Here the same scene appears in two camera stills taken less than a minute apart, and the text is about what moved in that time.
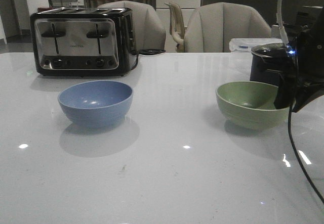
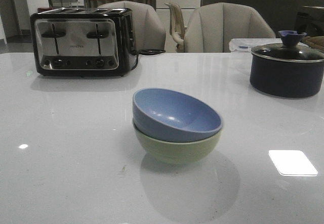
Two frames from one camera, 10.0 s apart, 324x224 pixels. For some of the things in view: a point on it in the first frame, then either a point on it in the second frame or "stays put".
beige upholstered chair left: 149,32 stays put
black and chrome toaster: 83,41 stays put
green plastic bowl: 250,105 -> 175,151
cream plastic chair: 177,28 stays put
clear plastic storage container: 246,45 stays put
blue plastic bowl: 95,103 -> 174,116
